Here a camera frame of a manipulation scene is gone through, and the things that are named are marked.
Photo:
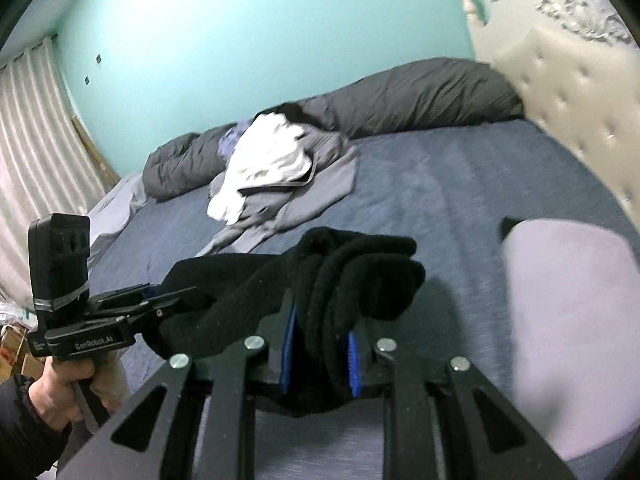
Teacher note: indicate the crumpled black garment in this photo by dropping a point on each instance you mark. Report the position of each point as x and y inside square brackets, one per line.
[290, 110]

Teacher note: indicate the blue lilac garment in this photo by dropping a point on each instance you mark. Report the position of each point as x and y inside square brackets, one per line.
[232, 140]

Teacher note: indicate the person's left forearm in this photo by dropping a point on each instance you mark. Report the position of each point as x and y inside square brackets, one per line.
[25, 435]

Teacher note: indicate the cream tufted headboard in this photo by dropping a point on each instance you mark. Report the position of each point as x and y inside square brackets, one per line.
[565, 80]

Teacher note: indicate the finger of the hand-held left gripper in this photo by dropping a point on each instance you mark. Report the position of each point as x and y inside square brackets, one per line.
[125, 293]
[170, 312]

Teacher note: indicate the cardboard box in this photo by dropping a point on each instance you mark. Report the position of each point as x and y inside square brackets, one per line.
[15, 355]

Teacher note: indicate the grey sweatshirt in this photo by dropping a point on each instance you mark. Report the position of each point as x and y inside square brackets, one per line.
[330, 180]

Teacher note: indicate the wooden frame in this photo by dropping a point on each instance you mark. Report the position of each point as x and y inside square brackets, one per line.
[95, 152]

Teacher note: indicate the person's left hand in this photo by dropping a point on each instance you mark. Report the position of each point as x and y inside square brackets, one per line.
[50, 390]

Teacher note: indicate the bed with blue sheet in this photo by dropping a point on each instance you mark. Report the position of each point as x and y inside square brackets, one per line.
[425, 185]

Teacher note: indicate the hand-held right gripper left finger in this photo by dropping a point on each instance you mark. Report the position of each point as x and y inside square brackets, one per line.
[286, 355]

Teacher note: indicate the striped beige curtain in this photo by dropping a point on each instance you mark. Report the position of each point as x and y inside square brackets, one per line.
[40, 160]

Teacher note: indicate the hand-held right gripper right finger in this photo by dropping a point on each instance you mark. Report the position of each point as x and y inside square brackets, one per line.
[354, 365]

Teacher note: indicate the dark grey duvet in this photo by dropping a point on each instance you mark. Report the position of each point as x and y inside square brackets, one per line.
[425, 95]

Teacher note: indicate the light lilac blanket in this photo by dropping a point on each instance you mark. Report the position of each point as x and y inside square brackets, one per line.
[115, 205]

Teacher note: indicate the white t-shirt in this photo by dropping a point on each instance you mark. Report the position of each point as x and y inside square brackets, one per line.
[260, 160]

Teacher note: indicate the folded lilac garment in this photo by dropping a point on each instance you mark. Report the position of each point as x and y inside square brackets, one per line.
[565, 320]

